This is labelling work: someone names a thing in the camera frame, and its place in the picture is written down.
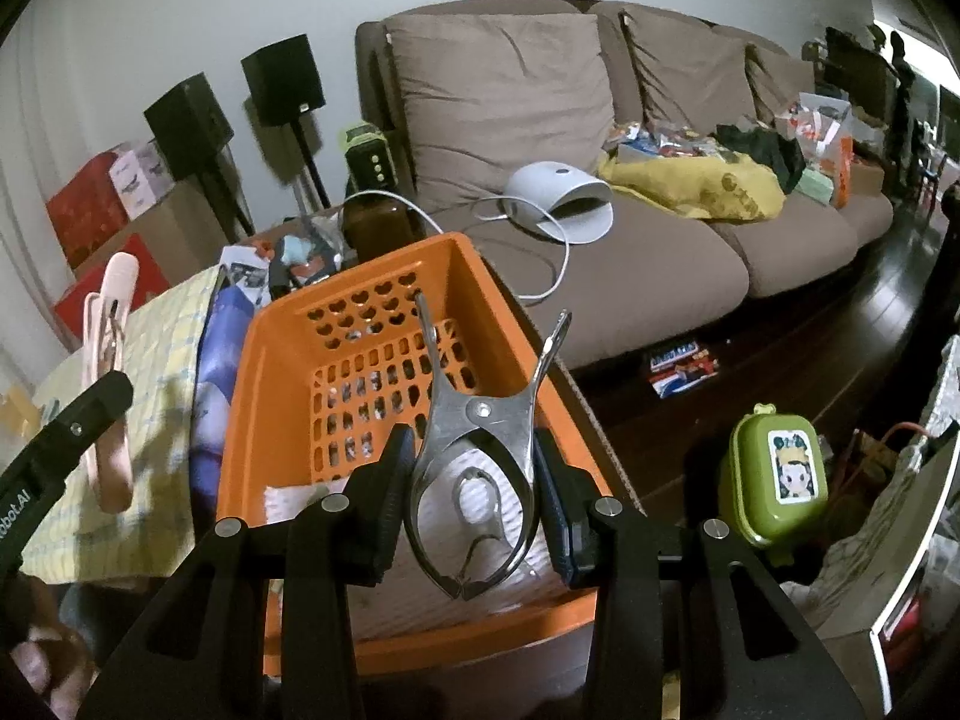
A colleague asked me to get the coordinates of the printed paper leaflet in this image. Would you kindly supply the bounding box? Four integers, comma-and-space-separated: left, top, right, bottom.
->
220, 246, 271, 290

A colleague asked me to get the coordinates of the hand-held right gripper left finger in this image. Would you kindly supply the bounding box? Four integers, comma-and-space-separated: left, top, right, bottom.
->
79, 424, 415, 720

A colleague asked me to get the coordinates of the brown cardboard box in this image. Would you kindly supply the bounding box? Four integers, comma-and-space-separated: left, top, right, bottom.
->
71, 180, 233, 293

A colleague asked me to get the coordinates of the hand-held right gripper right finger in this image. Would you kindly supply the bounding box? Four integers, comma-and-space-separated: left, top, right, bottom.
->
534, 431, 886, 720

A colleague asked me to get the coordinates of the orange plastic basket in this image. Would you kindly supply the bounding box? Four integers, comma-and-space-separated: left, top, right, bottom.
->
216, 232, 638, 680

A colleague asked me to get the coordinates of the black cloth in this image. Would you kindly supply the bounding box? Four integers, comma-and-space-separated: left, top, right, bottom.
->
716, 124, 807, 192

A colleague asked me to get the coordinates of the pink hair clip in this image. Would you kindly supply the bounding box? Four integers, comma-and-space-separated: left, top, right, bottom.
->
81, 253, 140, 515

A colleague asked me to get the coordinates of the yellow cloth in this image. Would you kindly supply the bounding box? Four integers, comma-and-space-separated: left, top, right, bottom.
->
600, 150, 787, 222

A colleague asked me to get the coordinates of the medium brown sofa cushion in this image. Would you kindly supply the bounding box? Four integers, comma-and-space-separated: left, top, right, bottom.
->
622, 6, 758, 128

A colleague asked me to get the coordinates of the red patterned gift box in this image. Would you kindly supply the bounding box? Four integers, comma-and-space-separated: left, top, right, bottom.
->
46, 151, 128, 267

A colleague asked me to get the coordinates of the black speaker stand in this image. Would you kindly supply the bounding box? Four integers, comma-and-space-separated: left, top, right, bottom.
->
289, 120, 331, 211
201, 165, 256, 237

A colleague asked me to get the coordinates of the large brown sofa cushion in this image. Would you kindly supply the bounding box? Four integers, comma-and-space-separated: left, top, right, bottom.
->
384, 13, 616, 211

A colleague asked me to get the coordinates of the black speaker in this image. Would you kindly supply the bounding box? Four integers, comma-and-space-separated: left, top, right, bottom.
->
241, 34, 327, 127
144, 73, 233, 182

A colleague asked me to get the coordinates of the green lunch box with sticker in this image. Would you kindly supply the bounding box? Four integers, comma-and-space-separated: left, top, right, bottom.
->
718, 405, 830, 563

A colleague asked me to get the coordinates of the small brown sofa cushion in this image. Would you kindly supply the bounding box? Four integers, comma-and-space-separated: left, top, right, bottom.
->
746, 43, 815, 121

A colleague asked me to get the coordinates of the white cable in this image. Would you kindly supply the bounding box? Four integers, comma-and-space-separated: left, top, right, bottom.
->
341, 191, 575, 305

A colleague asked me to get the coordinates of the purple bag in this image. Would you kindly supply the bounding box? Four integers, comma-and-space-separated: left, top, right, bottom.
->
189, 270, 260, 518

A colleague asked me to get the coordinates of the white orange paper bag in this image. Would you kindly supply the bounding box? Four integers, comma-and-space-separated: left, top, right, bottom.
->
784, 94, 856, 207

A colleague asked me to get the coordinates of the person's left hand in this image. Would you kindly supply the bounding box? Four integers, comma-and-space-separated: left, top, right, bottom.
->
13, 628, 96, 707

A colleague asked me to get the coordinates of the dark wooden cabinet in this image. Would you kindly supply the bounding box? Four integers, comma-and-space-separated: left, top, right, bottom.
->
802, 26, 916, 166

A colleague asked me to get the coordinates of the white dome nail lamp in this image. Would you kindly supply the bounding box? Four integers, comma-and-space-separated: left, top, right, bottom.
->
502, 160, 614, 245

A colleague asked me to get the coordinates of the red box with oval label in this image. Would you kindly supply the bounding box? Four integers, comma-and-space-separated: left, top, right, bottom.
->
54, 234, 172, 338

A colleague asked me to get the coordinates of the white pink small box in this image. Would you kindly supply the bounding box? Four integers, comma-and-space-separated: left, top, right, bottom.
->
109, 141, 175, 222

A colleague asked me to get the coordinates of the yellow checked tablecloth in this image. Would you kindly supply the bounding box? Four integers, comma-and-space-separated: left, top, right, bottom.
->
21, 262, 226, 586

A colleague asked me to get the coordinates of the white foam net sheet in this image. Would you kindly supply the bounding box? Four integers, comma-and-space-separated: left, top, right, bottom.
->
262, 450, 560, 608

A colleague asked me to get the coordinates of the orange cable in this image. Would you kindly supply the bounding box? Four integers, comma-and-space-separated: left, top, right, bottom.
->
855, 424, 931, 481

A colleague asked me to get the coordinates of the pile of snack packets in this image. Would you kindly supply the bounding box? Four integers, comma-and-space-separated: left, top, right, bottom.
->
606, 120, 721, 162

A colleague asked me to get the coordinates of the green black power station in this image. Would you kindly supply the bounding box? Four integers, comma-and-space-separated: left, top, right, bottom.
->
339, 122, 396, 192

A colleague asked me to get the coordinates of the brown sofa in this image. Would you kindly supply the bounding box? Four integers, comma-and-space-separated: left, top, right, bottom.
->
355, 0, 897, 372

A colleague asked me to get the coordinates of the brown candy box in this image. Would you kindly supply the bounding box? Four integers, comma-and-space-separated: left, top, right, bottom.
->
646, 341, 722, 397

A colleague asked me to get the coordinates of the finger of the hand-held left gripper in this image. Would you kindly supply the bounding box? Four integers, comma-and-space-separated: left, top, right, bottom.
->
34, 371, 134, 466

